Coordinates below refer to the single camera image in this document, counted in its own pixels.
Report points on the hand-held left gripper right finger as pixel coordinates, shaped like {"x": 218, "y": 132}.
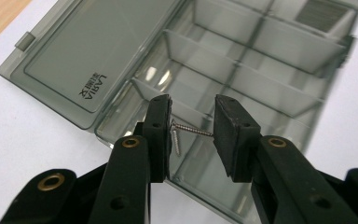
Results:
{"x": 233, "y": 137}

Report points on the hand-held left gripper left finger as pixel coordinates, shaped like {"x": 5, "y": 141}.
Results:
{"x": 158, "y": 140}

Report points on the small silver screw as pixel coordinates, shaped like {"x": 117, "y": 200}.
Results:
{"x": 176, "y": 143}
{"x": 192, "y": 129}

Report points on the transparent grey compartment box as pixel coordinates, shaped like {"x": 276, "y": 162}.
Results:
{"x": 74, "y": 53}

